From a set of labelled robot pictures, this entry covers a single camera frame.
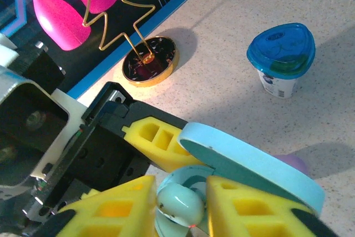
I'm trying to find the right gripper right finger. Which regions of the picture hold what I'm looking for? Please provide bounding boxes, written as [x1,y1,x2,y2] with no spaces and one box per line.
[206,175,342,237]

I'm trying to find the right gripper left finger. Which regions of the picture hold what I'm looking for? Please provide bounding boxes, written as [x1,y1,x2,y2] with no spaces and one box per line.
[24,175,159,237]

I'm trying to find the light blue earbud charging case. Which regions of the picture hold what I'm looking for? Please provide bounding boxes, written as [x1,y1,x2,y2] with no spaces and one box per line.
[154,122,326,237]

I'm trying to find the light blue earbud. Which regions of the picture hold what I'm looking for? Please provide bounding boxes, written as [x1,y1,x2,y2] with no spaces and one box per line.
[155,183,205,226]

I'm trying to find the purple earbud charging case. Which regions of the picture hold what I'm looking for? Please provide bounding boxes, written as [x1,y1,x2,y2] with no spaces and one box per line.
[273,153,311,178]

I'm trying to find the blue lid yogurt cup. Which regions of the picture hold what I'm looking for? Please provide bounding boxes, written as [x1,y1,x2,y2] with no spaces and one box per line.
[246,22,316,99]

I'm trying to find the gold wire stand black base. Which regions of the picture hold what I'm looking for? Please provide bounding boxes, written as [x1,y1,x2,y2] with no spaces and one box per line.
[8,0,180,87]

